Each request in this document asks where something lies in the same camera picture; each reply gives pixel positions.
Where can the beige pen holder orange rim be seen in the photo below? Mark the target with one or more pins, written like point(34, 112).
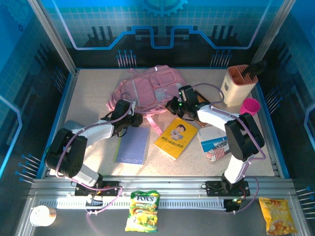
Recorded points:
point(233, 93)

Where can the yellow cartoon cover book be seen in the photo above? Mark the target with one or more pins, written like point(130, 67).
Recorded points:
point(174, 140)

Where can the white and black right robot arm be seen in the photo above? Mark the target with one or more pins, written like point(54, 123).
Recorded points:
point(243, 142)

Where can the yellow snack bag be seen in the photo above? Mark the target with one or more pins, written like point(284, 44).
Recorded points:
point(278, 216)

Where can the pink backpack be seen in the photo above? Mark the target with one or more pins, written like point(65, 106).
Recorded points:
point(142, 91)

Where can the magenta plastic goblet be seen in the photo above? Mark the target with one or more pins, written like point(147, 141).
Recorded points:
point(249, 105)

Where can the flag print pencil case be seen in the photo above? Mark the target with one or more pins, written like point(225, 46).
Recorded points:
point(216, 153)

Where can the green Fox's candy bag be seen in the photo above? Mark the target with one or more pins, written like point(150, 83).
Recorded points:
point(142, 211)

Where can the white booklet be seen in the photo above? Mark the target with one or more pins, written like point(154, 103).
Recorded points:
point(209, 132)

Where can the aluminium frame post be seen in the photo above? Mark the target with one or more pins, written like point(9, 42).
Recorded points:
point(53, 37)
point(273, 29)

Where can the black tool in holder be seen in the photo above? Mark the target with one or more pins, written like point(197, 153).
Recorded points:
point(254, 68)

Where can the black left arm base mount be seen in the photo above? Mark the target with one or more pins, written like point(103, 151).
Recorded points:
point(112, 188)

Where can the purple notebook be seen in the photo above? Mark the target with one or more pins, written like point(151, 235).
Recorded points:
point(134, 147)

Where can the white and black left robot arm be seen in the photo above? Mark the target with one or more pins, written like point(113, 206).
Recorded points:
point(73, 159)

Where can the black controller box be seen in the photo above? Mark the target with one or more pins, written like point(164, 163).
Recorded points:
point(94, 202)
point(232, 205)

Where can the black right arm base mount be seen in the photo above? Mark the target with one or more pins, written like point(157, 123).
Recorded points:
point(214, 188)

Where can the white paper cup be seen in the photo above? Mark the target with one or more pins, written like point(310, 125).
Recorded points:
point(40, 215)

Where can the aluminium rail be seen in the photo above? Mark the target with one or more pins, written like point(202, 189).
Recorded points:
point(160, 184)

